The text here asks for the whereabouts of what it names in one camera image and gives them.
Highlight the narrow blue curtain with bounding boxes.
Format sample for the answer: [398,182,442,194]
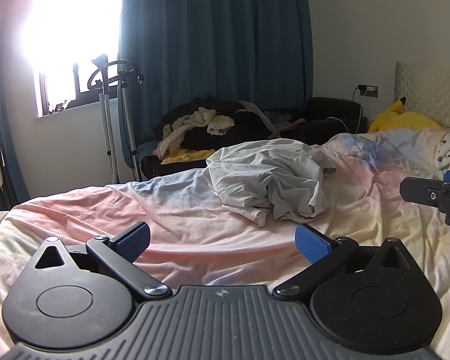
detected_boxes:
[0,0,29,211]

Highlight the cream fluffy blanket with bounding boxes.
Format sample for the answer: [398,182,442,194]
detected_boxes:
[154,107,236,158]

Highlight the white t-shirt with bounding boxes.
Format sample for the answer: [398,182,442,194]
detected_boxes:
[203,139,337,228]

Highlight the pastel pink yellow bedsheet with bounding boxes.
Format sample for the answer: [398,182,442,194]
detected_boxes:
[0,127,450,360]

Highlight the grey cloth strap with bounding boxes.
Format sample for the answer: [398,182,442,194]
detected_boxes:
[238,100,284,139]

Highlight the beige quilted headboard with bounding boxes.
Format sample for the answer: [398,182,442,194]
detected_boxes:
[393,61,450,134]

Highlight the wide blue curtain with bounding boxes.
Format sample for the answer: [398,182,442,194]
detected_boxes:
[118,0,316,162]

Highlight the garment steamer stand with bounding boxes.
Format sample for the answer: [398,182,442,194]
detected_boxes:
[87,55,147,184]

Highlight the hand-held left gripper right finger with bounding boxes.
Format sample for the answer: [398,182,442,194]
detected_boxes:
[272,223,412,302]

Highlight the black sofa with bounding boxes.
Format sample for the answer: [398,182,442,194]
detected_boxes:
[140,97,369,181]

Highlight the yellow plush toy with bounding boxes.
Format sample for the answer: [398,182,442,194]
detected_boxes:
[367,97,445,134]

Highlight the charger cable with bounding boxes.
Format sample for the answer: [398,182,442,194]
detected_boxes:
[326,86,364,134]

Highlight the pile of black clothes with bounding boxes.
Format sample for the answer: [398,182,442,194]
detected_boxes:
[161,97,274,151]

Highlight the yellow cloth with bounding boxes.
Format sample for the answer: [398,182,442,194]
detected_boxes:
[161,148,216,166]

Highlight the wall socket with charger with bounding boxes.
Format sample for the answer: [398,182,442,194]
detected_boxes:
[354,84,379,98]

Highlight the window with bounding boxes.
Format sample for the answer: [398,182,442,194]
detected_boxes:
[20,0,124,117]

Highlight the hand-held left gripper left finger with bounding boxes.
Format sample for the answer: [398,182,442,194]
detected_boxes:
[33,222,173,303]

